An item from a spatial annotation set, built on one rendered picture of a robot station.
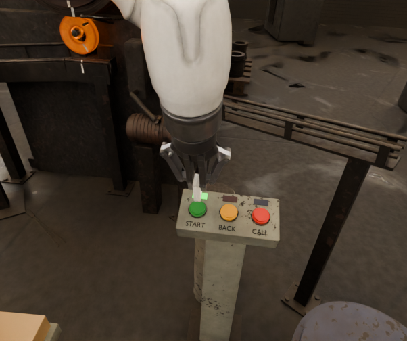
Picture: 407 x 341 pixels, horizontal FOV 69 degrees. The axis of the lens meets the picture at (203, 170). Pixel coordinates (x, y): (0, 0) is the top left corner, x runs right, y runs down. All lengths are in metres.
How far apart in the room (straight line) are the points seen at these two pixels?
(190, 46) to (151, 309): 1.06
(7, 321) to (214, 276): 0.50
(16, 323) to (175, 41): 0.73
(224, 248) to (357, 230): 1.06
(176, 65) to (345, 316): 0.68
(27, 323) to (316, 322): 0.66
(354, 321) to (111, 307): 0.85
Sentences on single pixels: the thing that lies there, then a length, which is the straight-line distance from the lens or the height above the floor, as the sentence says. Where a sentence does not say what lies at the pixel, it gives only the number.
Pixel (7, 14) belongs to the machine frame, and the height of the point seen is 0.86.
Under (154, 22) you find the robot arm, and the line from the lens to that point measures 0.33.
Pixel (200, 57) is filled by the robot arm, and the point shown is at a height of 1.01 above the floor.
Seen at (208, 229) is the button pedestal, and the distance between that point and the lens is 0.69.
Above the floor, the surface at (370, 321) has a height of 0.43.
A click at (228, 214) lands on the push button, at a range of 0.70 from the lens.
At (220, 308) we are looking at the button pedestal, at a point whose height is 0.24.
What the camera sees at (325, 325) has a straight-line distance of 0.80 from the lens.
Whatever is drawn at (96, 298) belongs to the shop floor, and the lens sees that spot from 1.32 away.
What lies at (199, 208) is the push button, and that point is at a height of 0.61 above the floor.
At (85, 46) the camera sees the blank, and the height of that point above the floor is 0.77.
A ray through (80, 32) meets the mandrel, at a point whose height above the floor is 0.82.
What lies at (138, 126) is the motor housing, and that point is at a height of 0.50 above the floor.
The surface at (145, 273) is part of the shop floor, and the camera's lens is 1.34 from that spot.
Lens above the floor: 1.09
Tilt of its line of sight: 36 degrees down
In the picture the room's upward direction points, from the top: 2 degrees clockwise
